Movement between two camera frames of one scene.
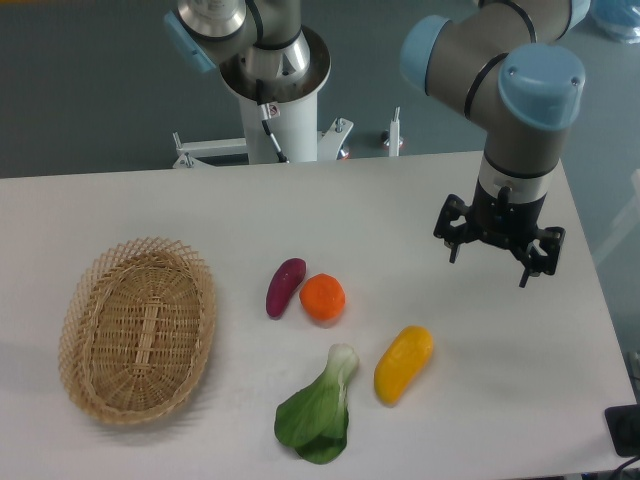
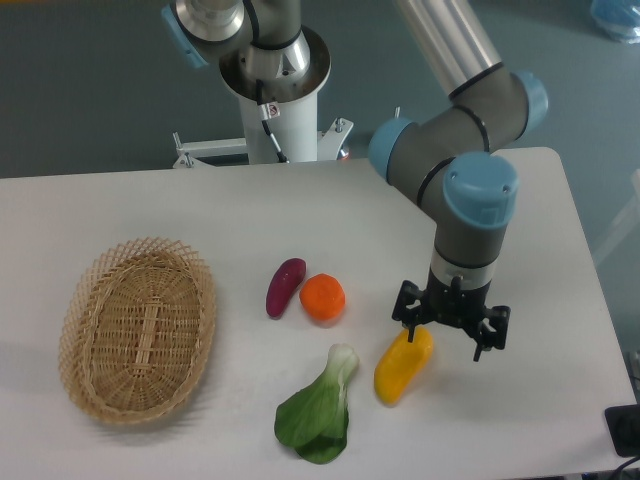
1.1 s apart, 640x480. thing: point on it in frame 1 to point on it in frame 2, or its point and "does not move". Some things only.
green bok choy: x=313 y=420 does not move
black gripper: x=498 y=219 to x=445 y=300
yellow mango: x=405 y=357 does not move
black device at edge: x=623 y=422 does not move
